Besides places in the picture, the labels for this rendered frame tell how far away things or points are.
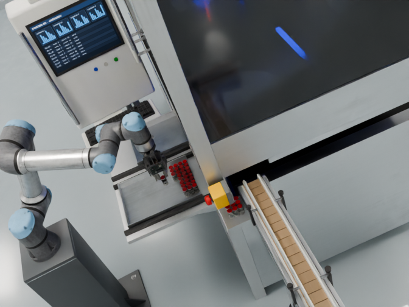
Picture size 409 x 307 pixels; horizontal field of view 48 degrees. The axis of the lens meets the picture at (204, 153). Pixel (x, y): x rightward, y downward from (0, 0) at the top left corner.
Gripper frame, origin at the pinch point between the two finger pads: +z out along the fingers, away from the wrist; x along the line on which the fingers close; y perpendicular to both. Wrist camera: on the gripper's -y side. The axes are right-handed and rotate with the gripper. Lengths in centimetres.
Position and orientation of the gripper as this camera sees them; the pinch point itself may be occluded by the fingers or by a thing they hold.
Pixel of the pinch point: (161, 175)
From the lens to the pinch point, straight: 195.4
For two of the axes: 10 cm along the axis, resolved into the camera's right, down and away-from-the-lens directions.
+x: 9.2, -4.0, 0.3
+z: 2.7, 6.7, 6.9
